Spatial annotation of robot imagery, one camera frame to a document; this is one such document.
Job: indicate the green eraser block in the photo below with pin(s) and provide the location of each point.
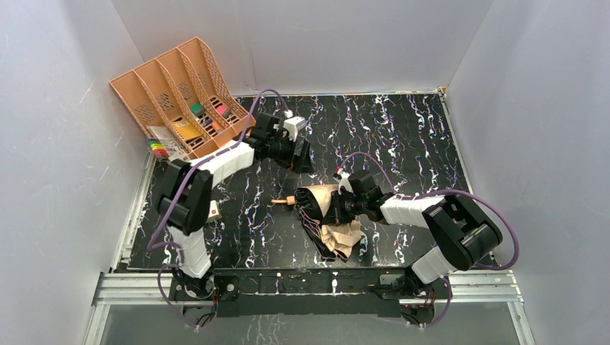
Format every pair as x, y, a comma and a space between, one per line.
198, 110

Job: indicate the small white green box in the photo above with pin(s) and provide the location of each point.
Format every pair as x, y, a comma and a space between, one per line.
214, 213

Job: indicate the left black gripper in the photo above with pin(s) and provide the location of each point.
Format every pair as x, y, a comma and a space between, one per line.
296, 153

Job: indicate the yellow notepad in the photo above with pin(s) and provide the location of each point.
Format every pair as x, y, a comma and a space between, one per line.
186, 130

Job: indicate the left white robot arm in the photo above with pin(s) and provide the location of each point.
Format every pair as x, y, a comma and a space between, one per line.
185, 202

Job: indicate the colourful marker set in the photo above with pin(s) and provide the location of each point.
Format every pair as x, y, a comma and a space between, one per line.
157, 149

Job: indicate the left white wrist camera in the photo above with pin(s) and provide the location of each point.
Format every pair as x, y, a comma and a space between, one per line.
292, 124

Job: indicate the beige folding umbrella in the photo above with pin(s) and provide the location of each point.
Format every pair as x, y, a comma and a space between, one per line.
311, 203

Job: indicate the white paper card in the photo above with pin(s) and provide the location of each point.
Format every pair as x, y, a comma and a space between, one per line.
162, 134

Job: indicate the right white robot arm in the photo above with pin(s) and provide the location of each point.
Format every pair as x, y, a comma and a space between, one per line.
462, 231

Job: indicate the orange plastic file organizer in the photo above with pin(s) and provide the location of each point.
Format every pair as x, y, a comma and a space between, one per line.
161, 91

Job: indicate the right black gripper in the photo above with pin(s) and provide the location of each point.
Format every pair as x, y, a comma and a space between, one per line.
334, 209

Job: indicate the pink eraser block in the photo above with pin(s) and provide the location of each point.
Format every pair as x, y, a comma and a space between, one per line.
224, 111

